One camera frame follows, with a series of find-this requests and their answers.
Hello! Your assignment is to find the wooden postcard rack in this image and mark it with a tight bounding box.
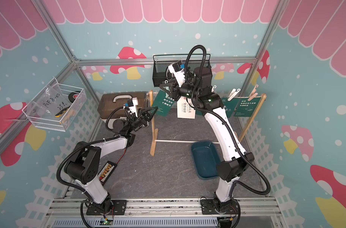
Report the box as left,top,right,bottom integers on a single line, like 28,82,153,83
147,90,267,156

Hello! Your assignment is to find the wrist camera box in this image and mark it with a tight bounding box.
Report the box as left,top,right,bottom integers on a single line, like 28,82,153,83
168,61,185,87
125,97,138,116

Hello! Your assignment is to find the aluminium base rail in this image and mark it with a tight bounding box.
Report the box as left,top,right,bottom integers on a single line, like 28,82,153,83
41,197,286,228

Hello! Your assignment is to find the screwdriver bit set case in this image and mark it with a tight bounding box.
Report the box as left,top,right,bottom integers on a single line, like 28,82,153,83
98,161,117,185

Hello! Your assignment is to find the clear wire wall basket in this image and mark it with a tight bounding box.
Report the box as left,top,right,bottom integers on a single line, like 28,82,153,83
22,78,87,132

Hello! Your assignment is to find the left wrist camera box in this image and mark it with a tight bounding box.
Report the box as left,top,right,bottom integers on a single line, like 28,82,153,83
125,97,138,116

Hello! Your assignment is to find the white postcard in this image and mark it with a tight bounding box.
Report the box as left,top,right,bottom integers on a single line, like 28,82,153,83
177,97,195,119

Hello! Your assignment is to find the black tape roll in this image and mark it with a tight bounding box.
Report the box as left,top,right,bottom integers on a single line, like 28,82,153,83
68,91,80,103

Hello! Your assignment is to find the green postcard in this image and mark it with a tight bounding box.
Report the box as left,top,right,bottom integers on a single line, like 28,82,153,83
234,97,261,117
153,90,175,116
221,97,240,112

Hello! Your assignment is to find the brown lidded storage box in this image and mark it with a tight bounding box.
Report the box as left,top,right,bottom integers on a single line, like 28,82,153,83
98,92,148,122

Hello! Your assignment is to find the yellow handled tool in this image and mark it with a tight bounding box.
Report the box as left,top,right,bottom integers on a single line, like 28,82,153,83
55,106,70,118

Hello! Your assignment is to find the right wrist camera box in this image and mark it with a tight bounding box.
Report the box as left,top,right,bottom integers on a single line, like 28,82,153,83
168,61,185,87

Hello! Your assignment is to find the clear plastic bag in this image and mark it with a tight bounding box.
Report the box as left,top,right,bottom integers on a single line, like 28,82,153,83
37,85,70,115

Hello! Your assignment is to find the black mesh wall basket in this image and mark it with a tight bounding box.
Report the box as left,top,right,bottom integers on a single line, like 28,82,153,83
152,54,202,87

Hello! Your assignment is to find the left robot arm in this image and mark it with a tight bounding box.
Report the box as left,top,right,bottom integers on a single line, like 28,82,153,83
56,104,158,215

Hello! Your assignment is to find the teal plastic tray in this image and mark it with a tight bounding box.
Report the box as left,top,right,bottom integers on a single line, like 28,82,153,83
191,141,221,180

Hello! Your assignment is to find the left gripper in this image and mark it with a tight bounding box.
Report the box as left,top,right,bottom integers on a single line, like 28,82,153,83
127,106,158,133

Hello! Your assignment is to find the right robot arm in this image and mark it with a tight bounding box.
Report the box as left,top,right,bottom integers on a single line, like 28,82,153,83
159,45,271,214

